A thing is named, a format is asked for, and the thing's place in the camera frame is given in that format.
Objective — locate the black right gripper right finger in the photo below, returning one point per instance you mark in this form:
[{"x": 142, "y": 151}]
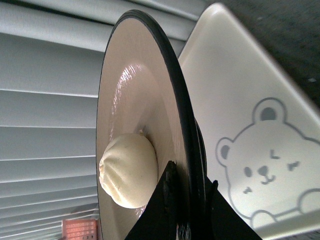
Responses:
[{"x": 222, "y": 222}]

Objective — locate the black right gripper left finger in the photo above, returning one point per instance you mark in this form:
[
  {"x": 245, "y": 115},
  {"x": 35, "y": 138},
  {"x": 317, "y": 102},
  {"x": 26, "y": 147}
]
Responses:
[{"x": 160, "y": 217}]

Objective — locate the white steamed bun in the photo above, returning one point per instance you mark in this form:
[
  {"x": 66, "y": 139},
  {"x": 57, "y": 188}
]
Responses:
[{"x": 128, "y": 170}]

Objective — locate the beige plate with black rim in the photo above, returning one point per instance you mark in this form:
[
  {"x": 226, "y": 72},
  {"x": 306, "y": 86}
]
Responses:
[{"x": 142, "y": 90}]

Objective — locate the white bear print tray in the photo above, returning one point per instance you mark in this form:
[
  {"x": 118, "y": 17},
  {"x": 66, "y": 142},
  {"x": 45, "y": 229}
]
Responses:
[{"x": 261, "y": 134}]

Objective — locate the red patterned box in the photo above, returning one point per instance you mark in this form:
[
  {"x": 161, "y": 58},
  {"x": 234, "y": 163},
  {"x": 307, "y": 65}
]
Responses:
[{"x": 79, "y": 229}]

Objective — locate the grey pleated curtain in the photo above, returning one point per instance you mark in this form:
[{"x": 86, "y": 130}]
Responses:
[{"x": 51, "y": 55}]

